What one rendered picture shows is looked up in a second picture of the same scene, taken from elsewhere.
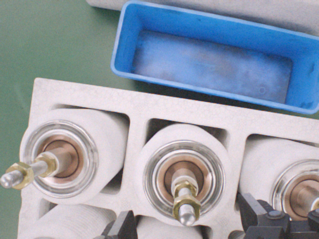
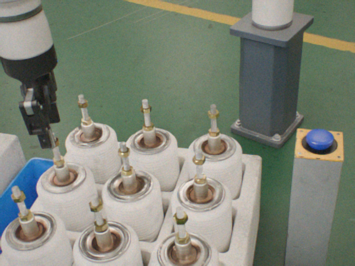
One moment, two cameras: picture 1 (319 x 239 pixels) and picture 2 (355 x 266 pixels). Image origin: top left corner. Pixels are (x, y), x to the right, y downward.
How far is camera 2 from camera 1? 74 cm
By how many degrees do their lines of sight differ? 57
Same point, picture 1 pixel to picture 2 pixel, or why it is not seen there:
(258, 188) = (80, 154)
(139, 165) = (49, 196)
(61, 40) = not seen: outside the picture
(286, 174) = (74, 142)
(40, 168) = (22, 205)
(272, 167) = (70, 149)
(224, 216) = not seen: hidden behind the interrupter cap
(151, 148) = (41, 191)
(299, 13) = (7, 165)
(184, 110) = (38, 206)
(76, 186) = (50, 221)
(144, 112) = not seen: hidden behind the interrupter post
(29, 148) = (17, 245)
